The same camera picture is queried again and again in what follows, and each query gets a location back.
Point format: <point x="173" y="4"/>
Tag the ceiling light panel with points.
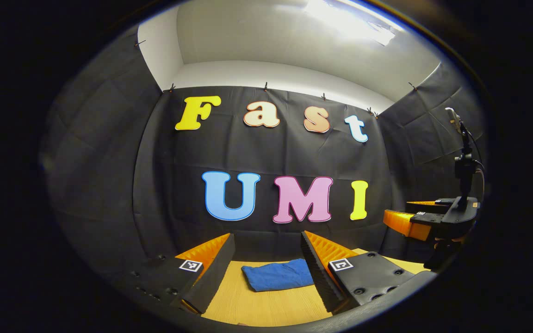
<point x="350" y="23"/>

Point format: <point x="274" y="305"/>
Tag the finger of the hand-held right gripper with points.
<point x="403" y="223"/>
<point x="433" y="206"/>

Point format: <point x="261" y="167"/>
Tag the blue shirt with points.
<point x="278" y="275"/>

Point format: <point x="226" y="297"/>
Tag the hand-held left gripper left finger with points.
<point x="208" y="282"/>

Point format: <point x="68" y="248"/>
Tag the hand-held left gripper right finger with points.
<point x="322" y="277"/>

